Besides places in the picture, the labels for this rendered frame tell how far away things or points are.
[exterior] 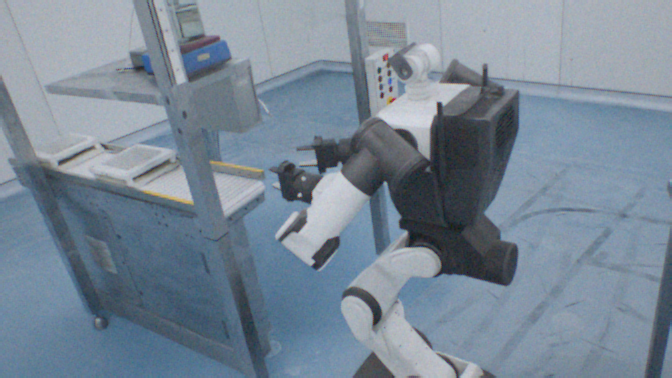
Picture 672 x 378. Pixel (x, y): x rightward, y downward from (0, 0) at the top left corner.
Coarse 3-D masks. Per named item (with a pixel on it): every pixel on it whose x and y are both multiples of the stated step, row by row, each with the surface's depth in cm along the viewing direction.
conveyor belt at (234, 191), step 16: (96, 160) 237; (160, 176) 211; (176, 176) 209; (224, 176) 203; (240, 176) 200; (160, 192) 198; (176, 192) 196; (224, 192) 190; (240, 192) 188; (256, 192) 192; (224, 208) 181
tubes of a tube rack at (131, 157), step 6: (138, 150) 218; (120, 156) 214; (126, 156) 213; (132, 156) 212; (138, 156) 212; (144, 156) 211; (108, 162) 211; (114, 162) 210; (120, 162) 209; (126, 162) 207; (132, 162) 206
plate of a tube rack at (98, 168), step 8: (136, 144) 227; (168, 152) 213; (104, 160) 215; (144, 160) 209; (152, 160) 208; (160, 160) 209; (88, 168) 211; (96, 168) 209; (104, 168) 208; (112, 168) 206; (136, 168) 203; (144, 168) 204; (112, 176) 203; (120, 176) 199; (128, 176) 198
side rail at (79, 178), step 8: (16, 160) 242; (48, 168) 226; (56, 176) 225; (64, 176) 221; (72, 176) 217; (80, 176) 213; (88, 176) 212; (88, 184) 212; (96, 184) 208; (104, 184) 205; (112, 184) 202; (120, 192) 201; (128, 192) 197; (136, 192) 194; (152, 200) 190; (160, 200) 187; (168, 200) 184; (184, 208) 181; (192, 208) 178
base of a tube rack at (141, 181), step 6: (168, 162) 216; (174, 162) 215; (156, 168) 212; (162, 168) 211; (168, 168) 213; (174, 168) 215; (144, 174) 208; (150, 174) 208; (156, 174) 209; (108, 180) 208; (114, 180) 207; (120, 180) 207; (138, 180) 204; (144, 180) 205; (132, 186) 201; (138, 186) 203
